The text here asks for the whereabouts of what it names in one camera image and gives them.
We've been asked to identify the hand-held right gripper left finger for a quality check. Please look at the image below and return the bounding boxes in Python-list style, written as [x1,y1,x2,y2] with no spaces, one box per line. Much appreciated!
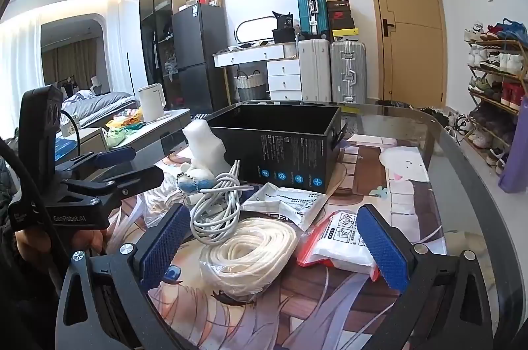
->
[55,204,194,350]

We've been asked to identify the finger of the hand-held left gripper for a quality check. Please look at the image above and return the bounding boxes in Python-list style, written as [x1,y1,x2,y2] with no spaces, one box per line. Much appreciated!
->
[62,167,165,206]
[57,147,137,174]

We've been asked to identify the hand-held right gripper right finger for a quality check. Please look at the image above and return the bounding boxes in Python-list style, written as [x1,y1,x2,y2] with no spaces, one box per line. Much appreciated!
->
[357,205,493,350]

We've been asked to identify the white rope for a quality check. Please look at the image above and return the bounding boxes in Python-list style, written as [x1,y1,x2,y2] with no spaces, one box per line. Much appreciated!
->
[142,175,184,229]
[199,218,298,301]

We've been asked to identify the red zip bag white packets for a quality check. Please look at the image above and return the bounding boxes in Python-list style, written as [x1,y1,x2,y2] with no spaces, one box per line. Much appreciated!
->
[296,210,381,280]

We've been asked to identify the white charging cable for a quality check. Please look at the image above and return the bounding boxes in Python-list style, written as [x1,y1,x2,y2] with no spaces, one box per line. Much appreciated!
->
[187,159,258,247]

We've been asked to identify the white plush toy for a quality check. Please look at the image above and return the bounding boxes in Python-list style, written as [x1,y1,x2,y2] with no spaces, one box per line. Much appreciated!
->
[177,120,232,194]

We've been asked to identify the white medicine packet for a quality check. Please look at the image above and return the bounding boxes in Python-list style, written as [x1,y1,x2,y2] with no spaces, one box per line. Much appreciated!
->
[241,183,328,232]

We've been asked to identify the black cardboard box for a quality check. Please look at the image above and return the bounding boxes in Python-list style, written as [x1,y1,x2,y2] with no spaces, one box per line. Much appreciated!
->
[206,103,349,195]

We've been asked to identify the person's left hand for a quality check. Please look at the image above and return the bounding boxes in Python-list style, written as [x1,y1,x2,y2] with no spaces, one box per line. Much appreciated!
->
[14,228,107,258]

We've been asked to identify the grey side table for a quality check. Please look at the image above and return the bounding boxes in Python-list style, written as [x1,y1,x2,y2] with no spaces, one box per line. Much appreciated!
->
[62,109,192,165]

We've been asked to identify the pile of colourful snack packets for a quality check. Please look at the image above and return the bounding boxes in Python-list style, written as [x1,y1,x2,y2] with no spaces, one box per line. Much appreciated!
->
[105,109,145,146]

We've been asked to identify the bed with grey bedding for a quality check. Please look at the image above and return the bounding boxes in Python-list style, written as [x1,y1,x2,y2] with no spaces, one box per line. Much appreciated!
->
[62,88,137,128]

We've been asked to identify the white electric kettle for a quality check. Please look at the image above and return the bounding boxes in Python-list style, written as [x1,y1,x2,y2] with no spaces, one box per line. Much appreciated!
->
[137,83,166,122]

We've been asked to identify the white curtain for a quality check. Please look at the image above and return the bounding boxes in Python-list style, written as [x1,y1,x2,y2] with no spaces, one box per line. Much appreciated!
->
[0,20,42,140]

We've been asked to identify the tall dark glass cabinet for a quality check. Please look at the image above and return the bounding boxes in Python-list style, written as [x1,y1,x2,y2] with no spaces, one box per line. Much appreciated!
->
[138,0,194,111]

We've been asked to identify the dark grey fridge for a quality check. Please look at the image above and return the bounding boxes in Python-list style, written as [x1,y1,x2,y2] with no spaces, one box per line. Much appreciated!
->
[171,3,229,115]

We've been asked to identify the group of shoes on floor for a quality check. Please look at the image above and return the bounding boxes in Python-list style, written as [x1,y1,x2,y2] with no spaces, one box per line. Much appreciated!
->
[421,107,467,140]

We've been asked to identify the woven laundry basket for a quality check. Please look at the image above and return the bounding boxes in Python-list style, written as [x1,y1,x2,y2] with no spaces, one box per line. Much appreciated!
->
[235,70,267,102]

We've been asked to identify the purple yoga mat bag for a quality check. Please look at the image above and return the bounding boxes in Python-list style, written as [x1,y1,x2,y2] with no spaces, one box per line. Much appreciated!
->
[497,94,528,194]

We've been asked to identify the silver suitcase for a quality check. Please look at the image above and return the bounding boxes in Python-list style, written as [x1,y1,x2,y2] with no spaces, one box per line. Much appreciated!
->
[330,42,368,104]

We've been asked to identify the white vanity desk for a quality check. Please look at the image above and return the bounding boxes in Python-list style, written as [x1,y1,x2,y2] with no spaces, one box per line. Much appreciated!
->
[212,44,302,103]

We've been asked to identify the oval mirror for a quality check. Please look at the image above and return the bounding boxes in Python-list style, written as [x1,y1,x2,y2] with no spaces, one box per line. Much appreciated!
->
[234,15,276,46]

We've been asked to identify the white suitcase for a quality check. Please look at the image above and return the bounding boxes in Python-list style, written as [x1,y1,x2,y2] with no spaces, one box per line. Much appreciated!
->
[297,39,332,103]

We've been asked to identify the rows of shoes on rack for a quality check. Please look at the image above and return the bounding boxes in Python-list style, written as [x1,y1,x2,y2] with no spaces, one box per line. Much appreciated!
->
[464,18,528,175]

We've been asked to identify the wooden door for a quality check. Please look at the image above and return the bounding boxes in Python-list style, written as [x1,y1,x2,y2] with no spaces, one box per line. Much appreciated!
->
[361,0,448,102]

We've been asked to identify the black paper bag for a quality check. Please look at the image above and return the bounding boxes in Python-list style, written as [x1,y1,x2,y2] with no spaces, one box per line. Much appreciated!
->
[272,11,294,31]

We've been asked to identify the wooden shoe rack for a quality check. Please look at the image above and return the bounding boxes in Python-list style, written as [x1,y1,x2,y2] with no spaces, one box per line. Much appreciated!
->
[464,18,528,177]

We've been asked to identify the teal suitcase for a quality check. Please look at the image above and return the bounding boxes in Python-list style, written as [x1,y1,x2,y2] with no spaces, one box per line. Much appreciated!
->
[295,0,328,41]

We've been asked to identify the thin grey cable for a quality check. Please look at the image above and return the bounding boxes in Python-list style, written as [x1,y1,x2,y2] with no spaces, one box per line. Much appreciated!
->
[61,111,82,158]

